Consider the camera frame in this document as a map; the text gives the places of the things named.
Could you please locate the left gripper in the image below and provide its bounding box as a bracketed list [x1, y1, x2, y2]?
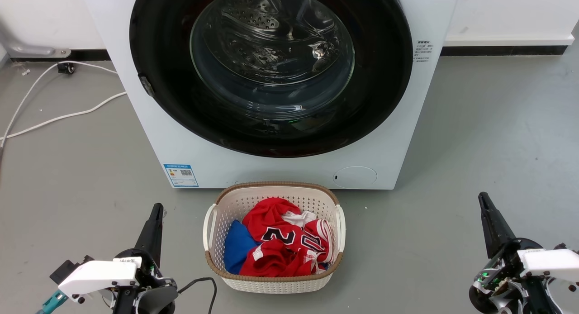
[112, 204, 179, 314]

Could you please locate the white plastic laundry basket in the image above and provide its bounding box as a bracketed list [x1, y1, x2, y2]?
[203, 181, 346, 294]

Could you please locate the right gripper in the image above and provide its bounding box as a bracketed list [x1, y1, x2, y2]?
[468, 192, 558, 314]

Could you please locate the blue energy label sticker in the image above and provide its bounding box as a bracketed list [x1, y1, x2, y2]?
[163, 164, 199, 188]

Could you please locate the white cloth piece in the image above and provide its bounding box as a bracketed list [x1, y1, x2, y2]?
[282, 210, 318, 227]

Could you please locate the round black glass washer door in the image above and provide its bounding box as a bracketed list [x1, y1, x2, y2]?
[129, 0, 413, 158]

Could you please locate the grey metal floor bracket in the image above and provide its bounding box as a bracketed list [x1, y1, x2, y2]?
[0, 27, 72, 59]

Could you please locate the white power cable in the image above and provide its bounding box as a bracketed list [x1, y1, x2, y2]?
[0, 61, 119, 148]
[0, 91, 128, 140]

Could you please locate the small printed text label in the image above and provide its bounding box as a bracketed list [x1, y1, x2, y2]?
[414, 40, 435, 64]

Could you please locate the red basketball jersey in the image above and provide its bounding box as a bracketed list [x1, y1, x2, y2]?
[239, 197, 337, 277]

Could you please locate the round white filter cover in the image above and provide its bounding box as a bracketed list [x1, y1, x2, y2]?
[333, 166, 378, 189]

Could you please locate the white front-load washing machine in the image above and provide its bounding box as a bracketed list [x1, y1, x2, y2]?
[79, 0, 462, 190]

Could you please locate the blue cloth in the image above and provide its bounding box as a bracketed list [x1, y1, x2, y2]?
[223, 220, 261, 275]

